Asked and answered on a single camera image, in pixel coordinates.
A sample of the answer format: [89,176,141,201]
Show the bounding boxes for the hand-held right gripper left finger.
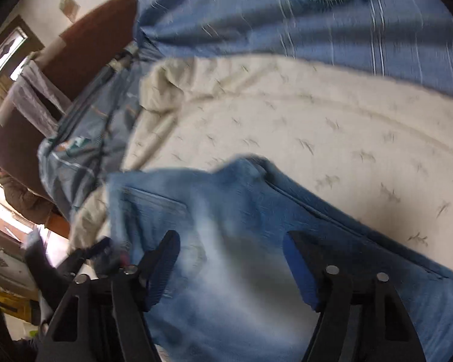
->
[34,230,181,362]

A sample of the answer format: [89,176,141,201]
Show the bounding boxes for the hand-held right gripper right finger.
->
[283,231,428,362]

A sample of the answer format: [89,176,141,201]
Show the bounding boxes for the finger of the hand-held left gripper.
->
[59,236,131,277]

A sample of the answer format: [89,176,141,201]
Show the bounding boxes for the blue denim pants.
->
[106,154,453,362]

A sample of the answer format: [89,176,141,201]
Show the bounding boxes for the yellow box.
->
[0,287,33,323]

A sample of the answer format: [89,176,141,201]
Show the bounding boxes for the brown cloth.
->
[0,170,63,227]

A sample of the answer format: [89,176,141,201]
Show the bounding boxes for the cream leaf-print blanket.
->
[69,56,453,277]

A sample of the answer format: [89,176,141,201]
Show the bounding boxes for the grey cloth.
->
[0,60,74,137]

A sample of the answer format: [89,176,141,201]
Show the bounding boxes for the brown wooden headboard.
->
[0,0,140,200]

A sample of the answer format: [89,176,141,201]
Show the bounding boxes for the blue checked shirt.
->
[134,0,453,103]

